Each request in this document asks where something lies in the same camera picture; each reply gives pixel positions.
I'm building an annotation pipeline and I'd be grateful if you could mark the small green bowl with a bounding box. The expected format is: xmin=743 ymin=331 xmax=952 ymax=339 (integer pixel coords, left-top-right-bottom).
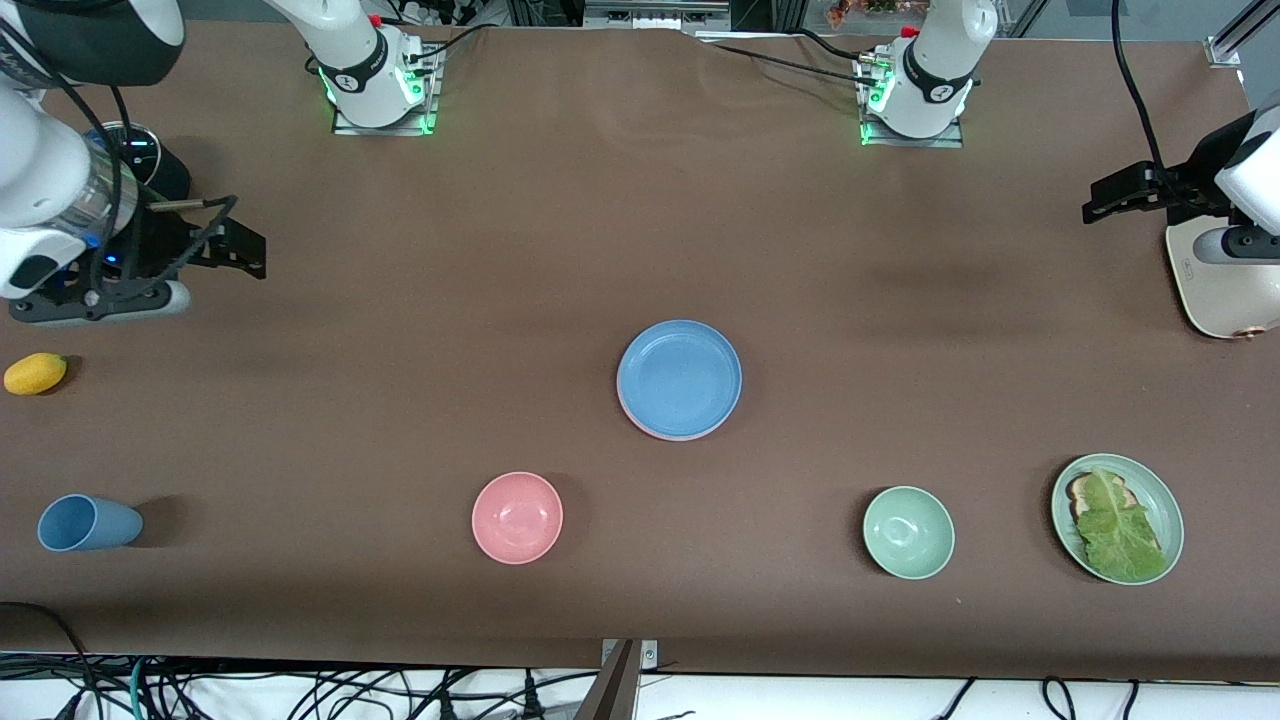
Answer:
xmin=862 ymin=485 xmax=956 ymax=581

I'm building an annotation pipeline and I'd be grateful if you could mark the blue plate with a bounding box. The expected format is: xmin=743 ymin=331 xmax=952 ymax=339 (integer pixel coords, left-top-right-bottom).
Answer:
xmin=616 ymin=320 xmax=743 ymax=441

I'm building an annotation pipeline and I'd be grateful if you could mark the yellow lemon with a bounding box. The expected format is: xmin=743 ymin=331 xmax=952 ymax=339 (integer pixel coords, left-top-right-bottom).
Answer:
xmin=3 ymin=352 xmax=69 ymax=397

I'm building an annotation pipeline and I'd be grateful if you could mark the grey metal bar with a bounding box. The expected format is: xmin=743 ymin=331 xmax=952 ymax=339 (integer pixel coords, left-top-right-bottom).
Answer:
xmin=573 ymin=640 xmax=641 ymax=720

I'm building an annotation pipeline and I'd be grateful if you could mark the glass lid blue knob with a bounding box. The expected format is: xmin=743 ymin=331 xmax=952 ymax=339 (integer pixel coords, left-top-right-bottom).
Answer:
xmin=100 ymin=121 xmax=163 ymax=181

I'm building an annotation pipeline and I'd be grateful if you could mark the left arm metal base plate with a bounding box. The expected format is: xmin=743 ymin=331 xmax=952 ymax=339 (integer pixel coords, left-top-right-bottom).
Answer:
xmin=858 ymin=45 xmax=966 ymax=149

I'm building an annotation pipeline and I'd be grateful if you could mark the toasted bread slice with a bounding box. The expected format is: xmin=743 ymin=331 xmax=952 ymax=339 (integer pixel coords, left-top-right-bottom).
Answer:
xmin=1066 ymin=473 xmax=1137 ymax=522

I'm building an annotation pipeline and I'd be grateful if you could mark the black table cable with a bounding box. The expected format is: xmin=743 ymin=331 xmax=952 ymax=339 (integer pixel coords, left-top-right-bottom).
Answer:
xmin=698 ymin=38 xmax=873 ymax=83
xmin=405 ymin=25 xmax=493 ymax=67

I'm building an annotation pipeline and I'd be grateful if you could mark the green lettuce leaf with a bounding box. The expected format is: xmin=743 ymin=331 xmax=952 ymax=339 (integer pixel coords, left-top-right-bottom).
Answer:
xmin=1075 ymin=467 xmax=1169 ymax=584

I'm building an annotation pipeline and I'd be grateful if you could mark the small pink bowl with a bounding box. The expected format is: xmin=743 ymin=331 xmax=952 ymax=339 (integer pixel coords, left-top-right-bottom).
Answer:
xmin=471 ymin=471 xmax=564 ymax=566

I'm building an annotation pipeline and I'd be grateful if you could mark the white power strip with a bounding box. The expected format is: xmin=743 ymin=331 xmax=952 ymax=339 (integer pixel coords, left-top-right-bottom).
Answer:
xmin=395 ymin=0 xmax=483 ymax=27

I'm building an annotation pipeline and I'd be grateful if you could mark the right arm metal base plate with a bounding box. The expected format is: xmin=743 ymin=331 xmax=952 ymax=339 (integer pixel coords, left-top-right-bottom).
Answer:
xmin=331 ymin=40 xmax=442 ymax=137

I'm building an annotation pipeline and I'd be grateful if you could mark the blue cup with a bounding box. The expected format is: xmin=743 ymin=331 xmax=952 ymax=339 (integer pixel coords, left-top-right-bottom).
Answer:
xmin=37 ymin=494 xmax=144 ymax=553

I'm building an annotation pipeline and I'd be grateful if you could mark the grey metal housing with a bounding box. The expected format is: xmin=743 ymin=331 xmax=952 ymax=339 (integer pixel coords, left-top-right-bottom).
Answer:
xmin=583 ymin=0 xmax=733 ymax=37

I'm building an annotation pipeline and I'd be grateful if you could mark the aluminium frame profile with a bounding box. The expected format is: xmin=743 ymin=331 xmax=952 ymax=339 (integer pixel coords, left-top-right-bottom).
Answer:
xmin=1205 ymin=0 xmax=1280 ymax=69

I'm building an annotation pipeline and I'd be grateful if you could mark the beige toaster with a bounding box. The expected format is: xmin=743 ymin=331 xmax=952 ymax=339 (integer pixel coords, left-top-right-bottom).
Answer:
xmin=1165 ymin=215 xmax=1280 ymax=341

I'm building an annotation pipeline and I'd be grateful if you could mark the green plate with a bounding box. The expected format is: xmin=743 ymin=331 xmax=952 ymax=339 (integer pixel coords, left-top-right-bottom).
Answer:
xmin=1050 ymin=453 xmax=1186 ymax=587

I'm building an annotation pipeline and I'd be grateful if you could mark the pink plate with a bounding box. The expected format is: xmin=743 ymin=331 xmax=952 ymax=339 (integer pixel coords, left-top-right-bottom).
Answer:
xmin=617 ymin=385 xmax=736 ymax=444

